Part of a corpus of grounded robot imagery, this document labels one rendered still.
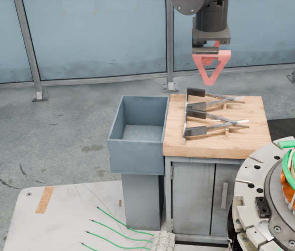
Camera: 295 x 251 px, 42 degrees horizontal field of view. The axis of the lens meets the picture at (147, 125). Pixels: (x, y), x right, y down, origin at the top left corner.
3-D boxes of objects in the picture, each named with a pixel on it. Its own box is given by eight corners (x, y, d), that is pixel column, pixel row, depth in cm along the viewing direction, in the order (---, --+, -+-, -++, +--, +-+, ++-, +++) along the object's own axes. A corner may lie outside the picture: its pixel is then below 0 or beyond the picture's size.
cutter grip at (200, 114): (186, 116, 77) (186, 109, 76) (187, 114, 77) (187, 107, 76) (205, 119, 76) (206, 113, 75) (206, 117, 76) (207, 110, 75)
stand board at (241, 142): (162, 156, 73) (162, 146, 72) (170, 102, 88) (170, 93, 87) (272, 161, 71) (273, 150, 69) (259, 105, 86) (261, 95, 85)
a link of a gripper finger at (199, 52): (190, 90, 72) (192, 43, 67) (190, 72, 78) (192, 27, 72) (228, 91, 71) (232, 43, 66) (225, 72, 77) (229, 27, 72)
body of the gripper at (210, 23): (192, 47, 68) (194, 5, 64) (192, 25, 77) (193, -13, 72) (230, 47, 68) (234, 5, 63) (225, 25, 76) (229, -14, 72)
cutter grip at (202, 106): (187, 112, 78) (187, 105, 77) (186, 110, 79) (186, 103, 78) (206, 110, 78) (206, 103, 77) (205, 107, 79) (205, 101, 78)
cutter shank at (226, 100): (206, 107, 78) (206, 105, 78) (204, 105, 79) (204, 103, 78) (233, 101, 79) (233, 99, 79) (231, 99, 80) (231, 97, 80)
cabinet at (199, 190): (166, 243, 88) (164, 155, 73) (171, 186, 103) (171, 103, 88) (253, 250, 86) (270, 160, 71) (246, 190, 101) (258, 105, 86)
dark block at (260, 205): (264, 200, 56) (265, 193, 55) (269, 218, 53) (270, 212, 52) (254, 200, 56) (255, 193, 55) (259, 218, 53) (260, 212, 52)
